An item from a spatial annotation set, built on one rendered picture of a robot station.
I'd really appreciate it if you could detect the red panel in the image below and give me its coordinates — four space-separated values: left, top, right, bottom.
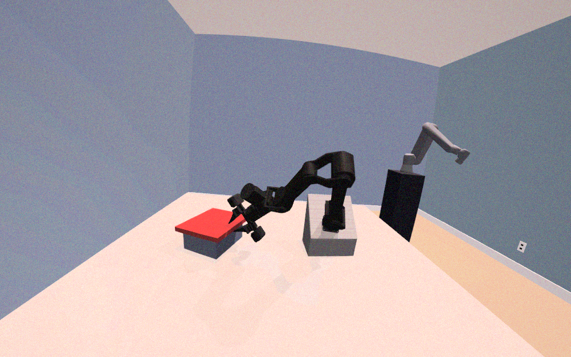
175 208 246 243

